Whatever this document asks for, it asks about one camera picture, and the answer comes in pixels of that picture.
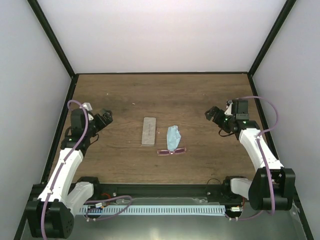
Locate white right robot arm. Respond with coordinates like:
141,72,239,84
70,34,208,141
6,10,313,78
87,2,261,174
205,105,296,213

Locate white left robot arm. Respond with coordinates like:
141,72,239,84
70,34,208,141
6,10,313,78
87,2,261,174
25,103,113,239

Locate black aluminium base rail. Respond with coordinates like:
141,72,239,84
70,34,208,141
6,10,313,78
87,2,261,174
29,183,298,203

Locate pink sunglasses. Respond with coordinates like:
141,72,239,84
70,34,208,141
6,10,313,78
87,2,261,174
157,147,187,156

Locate grey sunglasses case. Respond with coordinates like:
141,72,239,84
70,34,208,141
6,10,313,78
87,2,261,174
141,117,156,146

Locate light blue slotted cable duct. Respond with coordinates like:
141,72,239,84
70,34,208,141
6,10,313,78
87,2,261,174
78,205,226,217

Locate light blue cleaning cloth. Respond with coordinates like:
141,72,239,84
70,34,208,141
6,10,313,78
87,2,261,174
166,125,181,152

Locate black enclosure frame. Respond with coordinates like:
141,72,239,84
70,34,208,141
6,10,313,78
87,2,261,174
13,0,313,240

